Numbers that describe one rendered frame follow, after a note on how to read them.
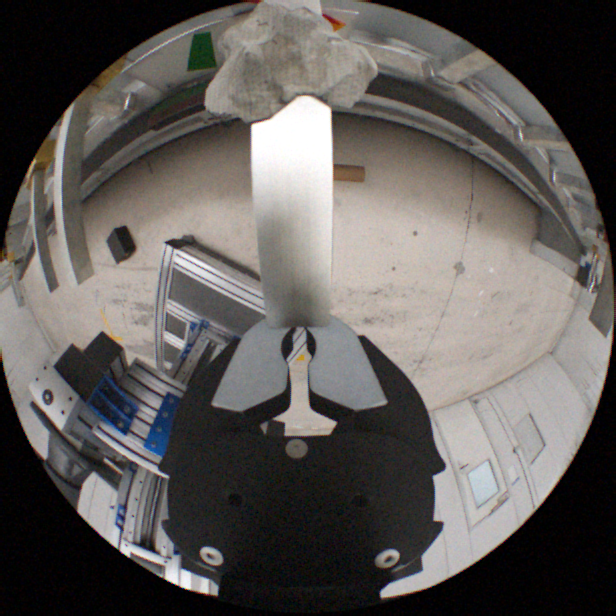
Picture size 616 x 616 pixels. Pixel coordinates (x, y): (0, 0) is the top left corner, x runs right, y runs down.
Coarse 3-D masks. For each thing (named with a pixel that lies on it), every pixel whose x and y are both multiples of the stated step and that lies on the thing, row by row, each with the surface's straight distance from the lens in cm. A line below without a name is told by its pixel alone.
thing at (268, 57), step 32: (224, 32) 12; (256, 32) 12; (288, 32) 9; (320, 32) 10; (224, 64) 10; (256, 64) 8; (288, 64) 9; (320, 64) 9; (352, 64) 8; (224, 96) 9; (256, 96) 8; (288, 96) 8; (352, 96) 8
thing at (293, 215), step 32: (288, 0) 16; (320, 96) 9; (256, 128) 8; (288, 128) 8; (320, 128) 8; (256, 160) 8; (288, 160) 7; (320, 160) 7; (256, 192) 7; (288, 192) 7; (320, 192) 7; (256, 224) 7; (288, 224) 7; (320, 224) 7; (288, 256) 7; (320, 256) 7; (288, 288) 8; (320, 288) 8; (288, 320) 9; (320, 320) 9
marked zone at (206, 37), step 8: (208, 32) 29; (192, 40) 30; (200, 40) 30; (208, 40) 30; (192, 48) 31; (200, 48) 31; (208, 48) 31; (192, 56) 32; (200, 56) 32; (208, 56) 32; (192, 64) 33; (200, 64) 33; (208, 64) 33; (216, 64) 34
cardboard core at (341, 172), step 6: (336, 168) 88; (342, 168) 89; (348, 168) 90; (354, 168) 90; (360, 168) 92; (336, 174) 88; (342, 174) 89; (348, 174) 89; (354, 174) 90; (360, 174) 90; (342, 180) 92; (348, 180) 91; (354, 180) 92; (360, 180) 92
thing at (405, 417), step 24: (360, 336) 9; (384, 360) 8; (384, 384) 7; (408, 384) 8; (384, 408) 7; (408, 408) 7; (384, 432) 6; (408, 432) 7; (432, 432) 7; (432, 456) 7; (360, 504) 6
